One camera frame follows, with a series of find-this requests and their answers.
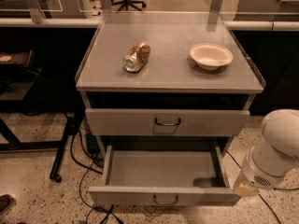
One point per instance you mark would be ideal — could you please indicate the black side table frame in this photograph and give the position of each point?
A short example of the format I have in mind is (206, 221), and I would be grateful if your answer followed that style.
(17, 80)

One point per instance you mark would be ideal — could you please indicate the dark shoe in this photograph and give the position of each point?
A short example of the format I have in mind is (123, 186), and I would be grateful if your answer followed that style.
(6, 201)

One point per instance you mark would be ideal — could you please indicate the crushed gold soda can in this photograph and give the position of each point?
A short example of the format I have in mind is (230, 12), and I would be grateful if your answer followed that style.
(136, 58)

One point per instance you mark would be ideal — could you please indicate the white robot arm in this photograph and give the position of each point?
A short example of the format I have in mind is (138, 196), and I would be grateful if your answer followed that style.
(268, 162)

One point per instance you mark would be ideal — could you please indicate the white paper bowl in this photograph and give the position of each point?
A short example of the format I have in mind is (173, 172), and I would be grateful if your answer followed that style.
(211, 56)

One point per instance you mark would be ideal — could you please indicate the grey drawer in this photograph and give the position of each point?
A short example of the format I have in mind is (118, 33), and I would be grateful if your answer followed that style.
(174, 122)
(147, 177)

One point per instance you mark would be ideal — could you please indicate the grey drawer cabinet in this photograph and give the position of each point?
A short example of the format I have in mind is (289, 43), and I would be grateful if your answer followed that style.
(170, 79)

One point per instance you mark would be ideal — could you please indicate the yellow foam-covered gripper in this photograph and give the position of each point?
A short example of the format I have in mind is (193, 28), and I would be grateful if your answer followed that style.
(254, 175)

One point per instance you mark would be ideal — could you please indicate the white horizontal rail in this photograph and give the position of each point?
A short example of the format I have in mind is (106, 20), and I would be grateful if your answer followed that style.
(289, 26)

